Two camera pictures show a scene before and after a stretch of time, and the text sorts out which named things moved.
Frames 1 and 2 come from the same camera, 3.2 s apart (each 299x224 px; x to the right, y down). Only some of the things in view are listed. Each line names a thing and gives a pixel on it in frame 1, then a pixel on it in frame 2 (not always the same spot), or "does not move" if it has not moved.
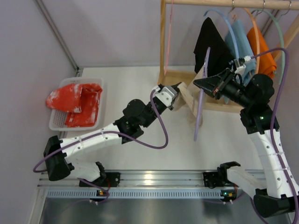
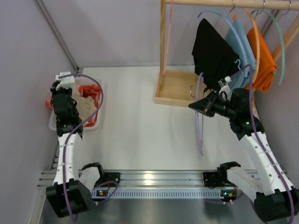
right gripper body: x=222 y=82 to x=210 y=103
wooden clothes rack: x=167 y=78 does not move
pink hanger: x=170 y=19 does not move
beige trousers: x=188 y=98 to x=86 y=106
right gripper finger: x=212 y=84 to x=203 y=105
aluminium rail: x=135 y=179 does not move
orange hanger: x=258 y=57 does not move
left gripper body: x=174 y=87 to x=55 y=88
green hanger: x=283 y=49 does not move
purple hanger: x=206 y=67 to x=202 y=76
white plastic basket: x=57 y=118 does not move
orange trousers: x=266 y=65 does not move
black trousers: x=221 y=58 does not move
